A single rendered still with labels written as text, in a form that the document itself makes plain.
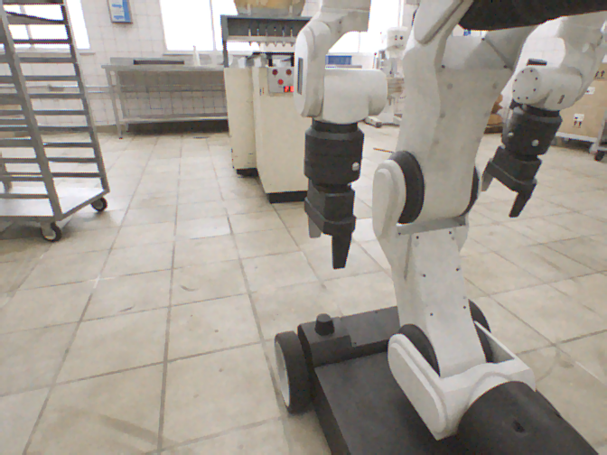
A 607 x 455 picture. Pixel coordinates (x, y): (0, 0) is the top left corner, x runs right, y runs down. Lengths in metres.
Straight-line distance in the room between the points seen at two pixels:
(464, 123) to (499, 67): 0.10
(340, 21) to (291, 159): 1.92
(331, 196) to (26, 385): 1.09
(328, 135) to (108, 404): 0.95
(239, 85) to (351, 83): 2.49
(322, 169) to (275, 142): 1.82
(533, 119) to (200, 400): 1.03
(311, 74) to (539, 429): 0.58
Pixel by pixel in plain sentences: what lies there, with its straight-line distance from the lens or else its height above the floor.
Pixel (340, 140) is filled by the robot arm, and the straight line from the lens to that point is 0.52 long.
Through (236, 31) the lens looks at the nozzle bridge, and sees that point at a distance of 3.09.
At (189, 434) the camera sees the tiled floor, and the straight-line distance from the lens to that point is 1.08.
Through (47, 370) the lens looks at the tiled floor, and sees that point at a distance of 1.42.
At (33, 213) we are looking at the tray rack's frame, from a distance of 2.36.
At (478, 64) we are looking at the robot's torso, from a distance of 0.69.
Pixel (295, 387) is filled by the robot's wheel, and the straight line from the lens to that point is 0.94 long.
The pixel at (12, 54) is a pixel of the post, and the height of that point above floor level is 0.88.
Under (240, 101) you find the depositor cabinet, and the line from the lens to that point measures 3.00.
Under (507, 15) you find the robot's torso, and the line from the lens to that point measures 0.59.
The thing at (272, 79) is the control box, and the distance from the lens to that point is 2.28.
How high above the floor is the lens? 0.82
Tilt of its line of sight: 23 degrees down
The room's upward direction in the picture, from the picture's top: straight up
